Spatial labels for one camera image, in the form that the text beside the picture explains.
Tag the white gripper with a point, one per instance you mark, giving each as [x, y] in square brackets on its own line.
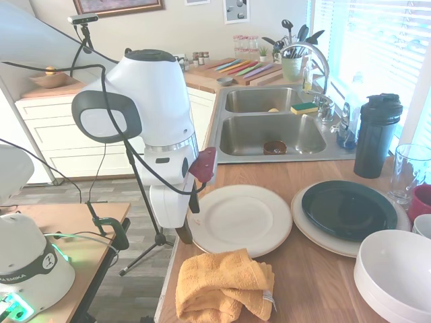
[170, 208]

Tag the yellow terry towel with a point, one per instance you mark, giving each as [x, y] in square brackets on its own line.
[219, 286]

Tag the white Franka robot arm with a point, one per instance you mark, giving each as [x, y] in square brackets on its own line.
[151, 101]

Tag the white plate with tan rim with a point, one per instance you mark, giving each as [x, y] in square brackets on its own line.
[242, 218]

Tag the beige dinner plate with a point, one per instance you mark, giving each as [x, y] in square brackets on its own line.
[320, 240]

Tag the dark green plate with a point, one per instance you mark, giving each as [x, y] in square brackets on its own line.
[350, 210]

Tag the dark metal clamp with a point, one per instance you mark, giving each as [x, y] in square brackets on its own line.
[116, 232]

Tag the stainless steel double sink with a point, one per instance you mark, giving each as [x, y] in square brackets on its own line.
[242, 133]

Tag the brown bowl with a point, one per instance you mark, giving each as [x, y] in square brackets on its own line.
[268, 150]

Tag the small grey bowl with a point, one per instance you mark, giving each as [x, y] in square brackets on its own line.
[224, 81]

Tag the glass salt shaker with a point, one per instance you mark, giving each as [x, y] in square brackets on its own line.
[185, 64]

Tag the blue knife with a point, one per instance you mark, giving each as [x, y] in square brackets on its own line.
[229, 66]

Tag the yellow knife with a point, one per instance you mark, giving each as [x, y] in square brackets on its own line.
[235, 67]

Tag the yellow green sponge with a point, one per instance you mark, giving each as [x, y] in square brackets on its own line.
[304, 108]

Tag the small spice jar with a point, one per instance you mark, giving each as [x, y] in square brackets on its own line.
[201, 59]
[206, 58]
[195, 59]

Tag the green knife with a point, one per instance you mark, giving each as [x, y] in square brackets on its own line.
[247, 69]

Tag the white kitchen cabinet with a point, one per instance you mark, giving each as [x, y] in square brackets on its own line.
[50, 134]

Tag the wooden cutting board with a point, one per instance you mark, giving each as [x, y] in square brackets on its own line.
[266, 75]

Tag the chrome sink hole cap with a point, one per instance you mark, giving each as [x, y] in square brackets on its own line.
[335, 127]

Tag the small potted plant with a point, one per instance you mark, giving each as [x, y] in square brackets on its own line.
[263, 58]

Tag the glass jar with red lid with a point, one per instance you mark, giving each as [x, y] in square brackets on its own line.
[251, 48]
[244, 48]
[256, 48]

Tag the clear dish soap bottle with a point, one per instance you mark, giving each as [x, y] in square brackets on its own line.
[348, 134]

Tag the pale green utensil holder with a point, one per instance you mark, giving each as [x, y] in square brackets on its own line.
[291, 70]

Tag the small yellow soap bottle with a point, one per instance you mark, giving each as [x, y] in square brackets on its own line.
[307, 79]

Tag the wooden fruit bowl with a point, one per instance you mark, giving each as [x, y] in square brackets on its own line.
[48, 81]

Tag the black shaker bottle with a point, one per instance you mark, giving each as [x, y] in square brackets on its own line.
[373, 141]

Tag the chrome gooseneck faucet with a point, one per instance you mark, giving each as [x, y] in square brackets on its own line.
[326, 72]

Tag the yellow fruit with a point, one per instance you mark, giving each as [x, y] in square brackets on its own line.
[50, 70]

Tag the large white bowl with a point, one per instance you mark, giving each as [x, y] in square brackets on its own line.
[394, 255]
[380, 301]

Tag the clear drinking glass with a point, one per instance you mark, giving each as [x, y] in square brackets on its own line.
[404, 188]

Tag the black slotted spoon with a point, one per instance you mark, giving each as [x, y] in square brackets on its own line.
[287, 24]

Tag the black spatula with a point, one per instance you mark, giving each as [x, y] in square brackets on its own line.
[303, 31]

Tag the wooden framed picture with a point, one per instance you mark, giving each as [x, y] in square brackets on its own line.
[118, 6]

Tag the red mug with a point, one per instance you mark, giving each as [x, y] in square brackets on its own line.
[422, 202]

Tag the white window blind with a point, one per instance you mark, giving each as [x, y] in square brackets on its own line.
[425, 132]
[363, 40]

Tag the maroon wrist camera mount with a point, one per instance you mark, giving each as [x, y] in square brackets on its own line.
[203, 165]

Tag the grey wall poster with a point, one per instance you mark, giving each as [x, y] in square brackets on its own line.
[236, 11]

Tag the white wall paper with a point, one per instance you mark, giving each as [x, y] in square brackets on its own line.
[197, 2]

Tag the grey stereo camera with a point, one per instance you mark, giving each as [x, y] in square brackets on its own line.
[82, 19]

